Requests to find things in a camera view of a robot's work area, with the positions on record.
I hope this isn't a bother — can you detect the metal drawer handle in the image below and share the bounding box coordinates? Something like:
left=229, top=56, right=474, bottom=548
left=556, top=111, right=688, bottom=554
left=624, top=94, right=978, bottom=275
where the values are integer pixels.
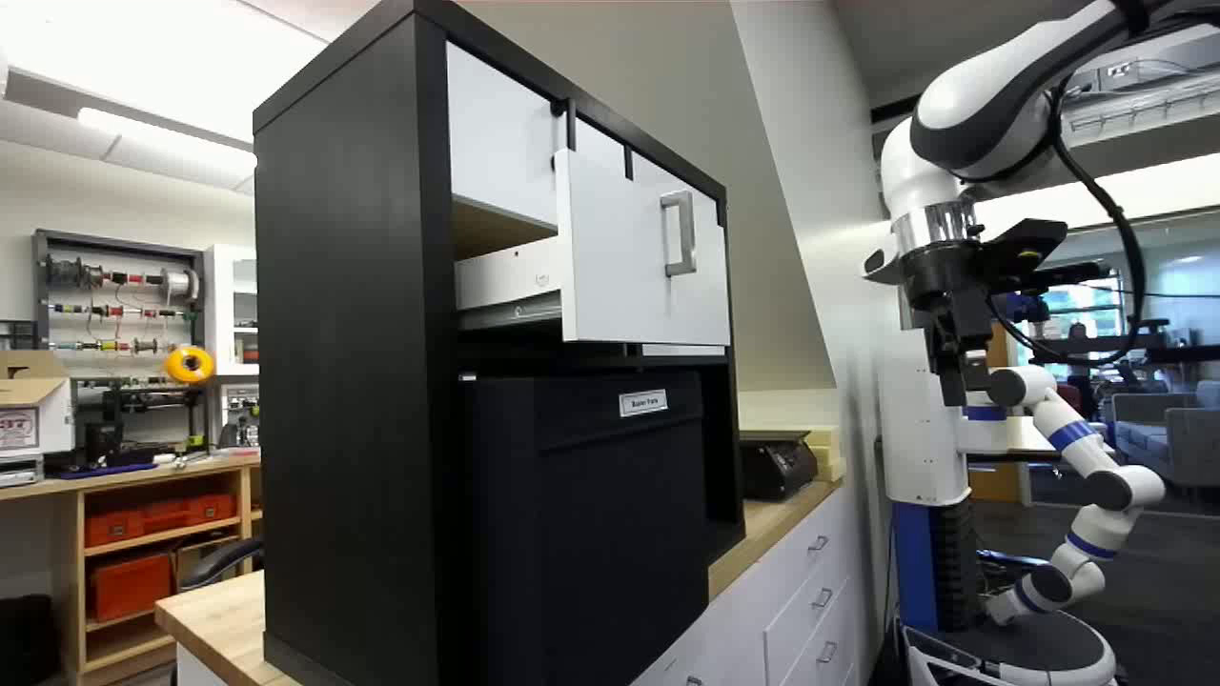
left=657, top=186, right=702, bottom=283

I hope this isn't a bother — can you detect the wooden workbench shelf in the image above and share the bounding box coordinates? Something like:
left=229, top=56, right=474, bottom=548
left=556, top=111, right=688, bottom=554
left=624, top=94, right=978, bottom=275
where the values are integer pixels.
left=0, top=451, right=266, bottom=686

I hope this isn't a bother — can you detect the yellow spool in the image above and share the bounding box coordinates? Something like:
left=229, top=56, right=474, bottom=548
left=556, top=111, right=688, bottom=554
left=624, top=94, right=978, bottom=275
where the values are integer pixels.
left=162, top=344, right=220, bottom=394

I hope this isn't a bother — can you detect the white cabinet door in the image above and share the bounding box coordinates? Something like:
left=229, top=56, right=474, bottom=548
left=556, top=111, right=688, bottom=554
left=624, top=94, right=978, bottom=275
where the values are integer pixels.
left=443, top=40, right=563, bottom=236

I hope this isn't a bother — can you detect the black shelf cabinet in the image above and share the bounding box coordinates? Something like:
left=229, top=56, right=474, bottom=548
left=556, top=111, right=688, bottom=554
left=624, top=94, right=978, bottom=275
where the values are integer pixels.
left=248, top=0, right=749, bottom=686

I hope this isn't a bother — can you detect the long red storage bin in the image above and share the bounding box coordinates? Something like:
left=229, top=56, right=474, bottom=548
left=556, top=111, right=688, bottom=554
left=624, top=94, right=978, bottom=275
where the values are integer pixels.
left=85, top=485, right=243, bottom=554

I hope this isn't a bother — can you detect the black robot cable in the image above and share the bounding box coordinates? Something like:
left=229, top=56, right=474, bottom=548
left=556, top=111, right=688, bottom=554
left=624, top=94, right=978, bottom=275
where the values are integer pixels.
left=1003, top=71, right=1153, bottom=374

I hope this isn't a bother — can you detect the small red storage bin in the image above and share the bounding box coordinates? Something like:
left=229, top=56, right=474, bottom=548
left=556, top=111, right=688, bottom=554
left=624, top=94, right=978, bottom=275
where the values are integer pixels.
left=89, top=548, right=181, bottom=626

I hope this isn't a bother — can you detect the grey wall tool rack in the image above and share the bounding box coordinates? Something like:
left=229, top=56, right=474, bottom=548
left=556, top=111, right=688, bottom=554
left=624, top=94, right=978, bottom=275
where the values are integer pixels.
left=32, top=224, right=215, bottom=374

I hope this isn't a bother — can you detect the white blue mobile robot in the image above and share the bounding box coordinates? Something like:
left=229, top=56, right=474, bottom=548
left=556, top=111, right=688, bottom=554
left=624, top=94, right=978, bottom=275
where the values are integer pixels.
left=875, top=324, right=1173, bottom=686

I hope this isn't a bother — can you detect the black fabric bin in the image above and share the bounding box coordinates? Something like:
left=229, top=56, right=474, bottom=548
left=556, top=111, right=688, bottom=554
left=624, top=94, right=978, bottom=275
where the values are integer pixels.
left=457, top=366, right=712, bottom=686

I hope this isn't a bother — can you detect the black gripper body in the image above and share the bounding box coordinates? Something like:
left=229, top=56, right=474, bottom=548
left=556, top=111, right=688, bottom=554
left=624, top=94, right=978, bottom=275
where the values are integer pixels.
left=864, top=216, right=1115, bottom=374

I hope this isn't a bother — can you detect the white bin label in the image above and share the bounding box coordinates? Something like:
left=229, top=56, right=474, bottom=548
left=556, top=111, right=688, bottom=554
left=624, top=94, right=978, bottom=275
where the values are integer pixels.
left=614, top=384, right=676, bottom=423

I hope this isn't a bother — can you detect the white counter cabinet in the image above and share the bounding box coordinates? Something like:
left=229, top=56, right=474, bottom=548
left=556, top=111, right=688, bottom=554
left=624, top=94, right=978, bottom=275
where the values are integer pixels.
left=631, top=479, right=868, bottom=686

